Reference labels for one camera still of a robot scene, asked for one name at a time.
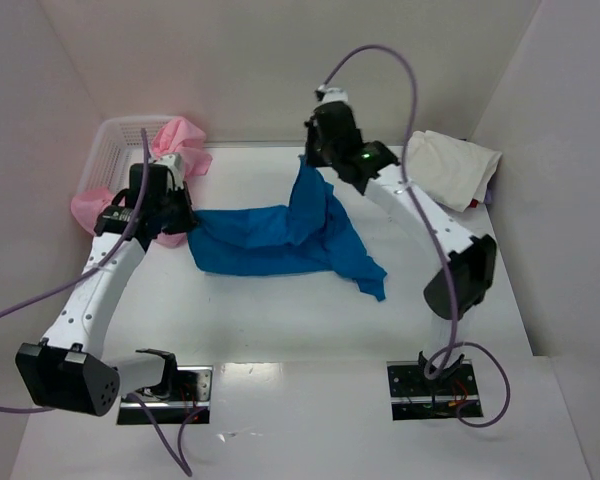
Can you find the white folded t shirt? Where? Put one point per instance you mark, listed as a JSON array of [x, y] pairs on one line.
[[453, 172]]

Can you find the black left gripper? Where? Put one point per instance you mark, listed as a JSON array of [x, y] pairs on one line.
[[181, 216]]

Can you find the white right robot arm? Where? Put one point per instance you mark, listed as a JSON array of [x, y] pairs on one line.
[[466, 261]]

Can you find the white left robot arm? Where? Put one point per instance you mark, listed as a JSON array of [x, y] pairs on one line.
[[65, 369]]

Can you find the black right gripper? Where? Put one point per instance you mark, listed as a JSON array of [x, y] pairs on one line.
[[312, 151]]

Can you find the pink t shirt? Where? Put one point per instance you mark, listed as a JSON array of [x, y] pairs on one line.
[[178, 136]]

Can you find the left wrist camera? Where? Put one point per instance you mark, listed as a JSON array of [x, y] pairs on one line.
[[176, 167]]

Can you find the blue t shirt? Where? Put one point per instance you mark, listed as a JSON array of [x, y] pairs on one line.
[[311, 233]]

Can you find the white plastic basket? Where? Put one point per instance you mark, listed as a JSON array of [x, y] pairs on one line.
[[117, 145]]

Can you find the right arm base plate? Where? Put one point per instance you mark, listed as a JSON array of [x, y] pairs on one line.
[[415, 398]]

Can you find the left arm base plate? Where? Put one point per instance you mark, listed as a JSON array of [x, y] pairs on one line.
[[190, 392]]

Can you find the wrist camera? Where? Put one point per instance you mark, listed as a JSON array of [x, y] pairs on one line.
[[176, 167], [326, 95]]

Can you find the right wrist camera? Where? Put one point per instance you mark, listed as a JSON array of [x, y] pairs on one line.
[[326, 95]]

